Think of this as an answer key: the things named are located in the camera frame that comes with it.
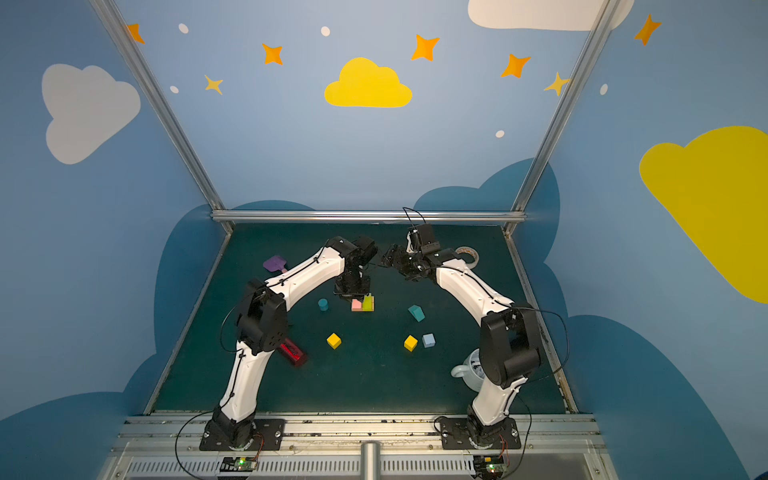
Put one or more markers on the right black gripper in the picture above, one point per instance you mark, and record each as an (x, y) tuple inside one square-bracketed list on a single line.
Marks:
[(398, 260)]

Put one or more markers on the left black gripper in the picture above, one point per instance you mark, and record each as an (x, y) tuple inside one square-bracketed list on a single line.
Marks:
[(352, 282)]

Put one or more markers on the lime green rectangular block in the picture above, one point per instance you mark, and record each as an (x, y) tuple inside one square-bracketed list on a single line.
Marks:
[(368, 302)]

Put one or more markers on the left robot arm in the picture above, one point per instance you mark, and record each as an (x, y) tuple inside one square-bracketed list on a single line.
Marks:
[(262, 326)]

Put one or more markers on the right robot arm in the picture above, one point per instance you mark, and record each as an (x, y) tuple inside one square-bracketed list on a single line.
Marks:
[(510, 346)]

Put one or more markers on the teal house-shaped block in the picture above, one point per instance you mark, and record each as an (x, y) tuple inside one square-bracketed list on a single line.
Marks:
[(417, 313)]

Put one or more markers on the yellow cube block left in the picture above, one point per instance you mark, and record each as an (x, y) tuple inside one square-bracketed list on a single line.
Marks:
[(334, 341)]

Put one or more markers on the yellow cube block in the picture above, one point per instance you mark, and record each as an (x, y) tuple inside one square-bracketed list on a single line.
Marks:
[(410, 343), (334, 341)]

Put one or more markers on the light blue cube block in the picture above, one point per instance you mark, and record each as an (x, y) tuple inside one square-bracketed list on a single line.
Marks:
[(429, 340)]

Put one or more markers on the yellow cube block right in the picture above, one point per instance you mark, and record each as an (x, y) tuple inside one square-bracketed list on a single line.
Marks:
[(410, 343)]

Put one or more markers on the white tape roll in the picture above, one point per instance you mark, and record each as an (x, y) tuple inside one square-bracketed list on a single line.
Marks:
[(469, 255)]

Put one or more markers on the light blue mug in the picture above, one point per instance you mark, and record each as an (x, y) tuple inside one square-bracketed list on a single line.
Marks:
[(470, 371)]

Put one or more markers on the right circuit board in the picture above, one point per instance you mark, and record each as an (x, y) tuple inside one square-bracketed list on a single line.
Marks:
[(489, 467)]

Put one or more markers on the circuit board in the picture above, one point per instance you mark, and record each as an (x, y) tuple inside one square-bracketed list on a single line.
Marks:
[(239, 465), (489, 467)]

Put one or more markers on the left circuit board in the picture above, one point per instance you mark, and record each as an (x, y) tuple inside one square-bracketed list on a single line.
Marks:
[(239, 465)]

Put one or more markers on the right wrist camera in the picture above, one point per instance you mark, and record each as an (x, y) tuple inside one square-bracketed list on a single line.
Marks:
[(421, 239)]

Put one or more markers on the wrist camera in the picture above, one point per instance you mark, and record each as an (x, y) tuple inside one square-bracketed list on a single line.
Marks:
[(366, 249), (421, 239)]

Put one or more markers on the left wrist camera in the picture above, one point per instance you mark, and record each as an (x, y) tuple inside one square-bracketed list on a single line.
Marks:
[(366, 249)]

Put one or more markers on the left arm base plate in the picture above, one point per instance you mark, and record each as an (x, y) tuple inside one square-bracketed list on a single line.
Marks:
[(270, 435)]

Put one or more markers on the grey camera pole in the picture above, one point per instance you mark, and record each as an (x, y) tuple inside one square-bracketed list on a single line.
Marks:
[(370, 461)]

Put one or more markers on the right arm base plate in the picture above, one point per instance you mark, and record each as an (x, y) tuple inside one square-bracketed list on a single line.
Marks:
[(467, 433)]

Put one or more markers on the aluminium front rail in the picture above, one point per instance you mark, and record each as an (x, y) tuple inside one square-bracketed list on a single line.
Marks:
[(328, 446)]

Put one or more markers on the aluminium cage frame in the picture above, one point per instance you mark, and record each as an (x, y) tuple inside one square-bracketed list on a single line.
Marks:
[(113, 22)]

